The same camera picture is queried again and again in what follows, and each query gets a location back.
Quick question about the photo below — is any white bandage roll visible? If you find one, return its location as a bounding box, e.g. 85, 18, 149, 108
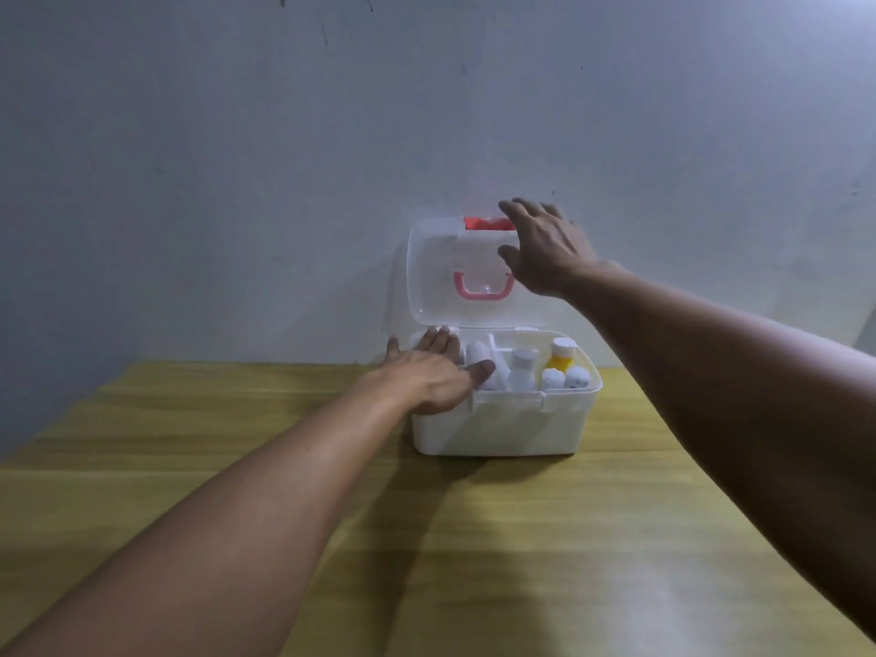
465, 341, 501, 392

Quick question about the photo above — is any pink lid handle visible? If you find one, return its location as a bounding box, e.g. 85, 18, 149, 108
454, 270, 516, 302

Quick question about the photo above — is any person's left hand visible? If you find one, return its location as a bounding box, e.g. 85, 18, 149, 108
373, 326, 495, 416

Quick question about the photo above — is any tall white medicine bottle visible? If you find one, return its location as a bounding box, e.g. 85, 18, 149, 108
508, 346, 539, 392

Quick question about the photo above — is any yellow bottle with white cap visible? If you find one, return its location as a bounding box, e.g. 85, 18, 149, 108
545, 338, 579, 374

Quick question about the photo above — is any person's right forearm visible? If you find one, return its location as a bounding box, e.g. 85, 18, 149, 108
564, 261, 876, 640

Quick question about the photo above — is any person's right hand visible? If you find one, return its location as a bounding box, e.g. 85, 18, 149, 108
497, 197, 617, 299

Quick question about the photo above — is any person's left forearm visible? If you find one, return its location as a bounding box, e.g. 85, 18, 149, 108
0, 376, 415, 657

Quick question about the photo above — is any white plastic storage box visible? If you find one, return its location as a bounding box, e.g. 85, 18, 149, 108
409, 328, 604, 458

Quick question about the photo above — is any translucent box lid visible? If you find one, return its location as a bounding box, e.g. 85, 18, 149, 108
405, 214, 550, 331

